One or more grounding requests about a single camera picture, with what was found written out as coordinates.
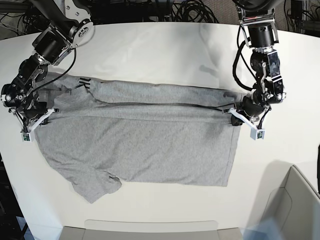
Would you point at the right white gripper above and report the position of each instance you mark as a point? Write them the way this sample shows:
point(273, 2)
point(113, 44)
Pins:
point(29, 125)

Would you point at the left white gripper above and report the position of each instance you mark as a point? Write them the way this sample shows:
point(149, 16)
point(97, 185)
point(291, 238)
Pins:
point(237, 119)

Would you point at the grey T-shirt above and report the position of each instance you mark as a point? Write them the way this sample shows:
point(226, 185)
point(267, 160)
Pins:
point(106, 132)

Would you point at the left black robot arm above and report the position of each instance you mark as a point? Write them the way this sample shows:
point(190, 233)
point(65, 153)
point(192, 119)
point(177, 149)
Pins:
point(257, 24)

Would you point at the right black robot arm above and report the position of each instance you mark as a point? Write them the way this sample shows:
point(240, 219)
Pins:
point(67, 28)

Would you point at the grey bin at right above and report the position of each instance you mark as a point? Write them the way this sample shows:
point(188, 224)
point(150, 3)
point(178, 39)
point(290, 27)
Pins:
point(295, 206)

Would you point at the grey bin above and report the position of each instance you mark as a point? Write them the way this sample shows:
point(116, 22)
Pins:
point(117, 230)
point(295, 206)

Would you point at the blue translucent object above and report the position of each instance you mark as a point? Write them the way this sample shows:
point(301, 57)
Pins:
point(265, 230)

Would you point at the grey bin at bottom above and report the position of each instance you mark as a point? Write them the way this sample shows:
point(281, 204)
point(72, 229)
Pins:
point(117, 230)

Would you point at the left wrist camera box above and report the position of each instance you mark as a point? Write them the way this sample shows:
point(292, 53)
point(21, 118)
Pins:
point(257, 134)

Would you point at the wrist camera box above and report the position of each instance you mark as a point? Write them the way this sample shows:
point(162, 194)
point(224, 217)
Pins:
point(27, 136)
point(257, 134)

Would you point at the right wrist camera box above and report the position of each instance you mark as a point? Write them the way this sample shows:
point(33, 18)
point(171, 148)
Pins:
point(27, 136)

